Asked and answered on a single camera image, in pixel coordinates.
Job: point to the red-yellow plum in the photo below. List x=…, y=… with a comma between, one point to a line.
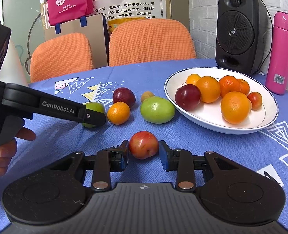
x=143, y=145

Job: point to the yellow snack bag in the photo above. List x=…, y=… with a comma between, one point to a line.
x=130, y=29

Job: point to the deep orange tangerine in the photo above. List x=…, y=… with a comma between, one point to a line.
x=228, y=84

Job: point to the dark red plum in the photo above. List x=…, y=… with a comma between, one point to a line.
x=124, y=95

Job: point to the pink thermos bottle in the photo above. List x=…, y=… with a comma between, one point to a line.
x=277, y=76

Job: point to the left orange chair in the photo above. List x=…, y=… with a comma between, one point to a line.
x=67, y=54

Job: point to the large green apple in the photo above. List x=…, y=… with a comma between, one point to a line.
x=98, y=107

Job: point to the person's left hand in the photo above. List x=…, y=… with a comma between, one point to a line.
x=8, y=150

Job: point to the small red-orange fruit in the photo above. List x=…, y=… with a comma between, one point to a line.
x=256, y=100

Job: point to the black speaker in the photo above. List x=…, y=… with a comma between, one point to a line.
x=241, y=35

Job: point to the dark red apple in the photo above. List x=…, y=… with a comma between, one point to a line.
x=187, y=97

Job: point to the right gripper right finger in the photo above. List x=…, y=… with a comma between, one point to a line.
x=180, y=161

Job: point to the orange chair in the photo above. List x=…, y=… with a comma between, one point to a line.
x=169, y=40
x=67, y=54

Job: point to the large orange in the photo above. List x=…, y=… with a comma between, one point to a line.
x=235, y=107
x=209, y=88

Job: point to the pink tote bag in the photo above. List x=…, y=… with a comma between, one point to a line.
x=60, y=11

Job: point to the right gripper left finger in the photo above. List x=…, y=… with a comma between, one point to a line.
x=113, y=159

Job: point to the blue patterned tablecloth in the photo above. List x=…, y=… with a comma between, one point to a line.
x=265, y=151

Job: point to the yellow-orange small orange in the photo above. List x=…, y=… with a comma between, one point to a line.
x=192, y=79

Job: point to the right orange chair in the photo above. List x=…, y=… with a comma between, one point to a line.
x=169, y=40

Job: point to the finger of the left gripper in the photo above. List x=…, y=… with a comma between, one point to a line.
x=94, y=118

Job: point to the small orange on table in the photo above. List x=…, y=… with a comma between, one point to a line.
x=118, y=113

